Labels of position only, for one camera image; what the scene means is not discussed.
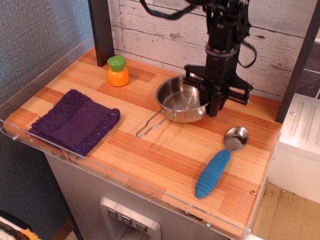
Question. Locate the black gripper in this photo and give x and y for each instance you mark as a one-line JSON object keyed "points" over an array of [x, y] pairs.
{"points": [[218, 81]]}

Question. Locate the stainless steel pan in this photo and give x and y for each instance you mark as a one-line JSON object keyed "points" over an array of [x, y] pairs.
{"points": [[179, 102]]}

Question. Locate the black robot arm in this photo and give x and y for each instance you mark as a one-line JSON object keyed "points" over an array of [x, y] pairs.
{"points": [[227, 27]]}

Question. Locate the orange toy carrot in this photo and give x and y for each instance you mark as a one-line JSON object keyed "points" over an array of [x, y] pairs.
{"points": [[118, 74]]}

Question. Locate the white toy sink unit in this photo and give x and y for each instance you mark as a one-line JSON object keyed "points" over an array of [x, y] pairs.
{"points": [[295, 163]]}

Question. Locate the purple folded cloth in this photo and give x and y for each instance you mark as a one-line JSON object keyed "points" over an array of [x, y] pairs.
{"points": [[76, 123]]}

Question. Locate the silver dispenser panel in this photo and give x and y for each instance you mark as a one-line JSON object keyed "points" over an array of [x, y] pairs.
{"points": [[123, 222]]}

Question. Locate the silver toy fridge cabinet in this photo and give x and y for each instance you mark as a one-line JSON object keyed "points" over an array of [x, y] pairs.
{"points": [[83, 190]]}

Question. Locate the orange black object corner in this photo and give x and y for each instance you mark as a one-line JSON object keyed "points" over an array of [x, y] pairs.
{"points": [[7, 232]]}

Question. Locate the blue handled metal spoon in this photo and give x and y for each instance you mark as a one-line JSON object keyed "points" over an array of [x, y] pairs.
{"points": [[234, 140]]}

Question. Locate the dark right post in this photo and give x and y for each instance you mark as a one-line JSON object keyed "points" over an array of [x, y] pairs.
{"points": [[300, 64]]}

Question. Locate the dark post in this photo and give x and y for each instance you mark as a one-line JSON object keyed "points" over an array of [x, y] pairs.
{"points": [[300, 64], [102, 30]]}

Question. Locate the clear acrylic guard rail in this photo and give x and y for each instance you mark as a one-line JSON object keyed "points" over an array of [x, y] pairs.
{"points": [[10, 106]]}

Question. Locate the dark left post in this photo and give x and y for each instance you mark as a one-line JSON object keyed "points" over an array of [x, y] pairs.
{"points": [[102, 30]]}

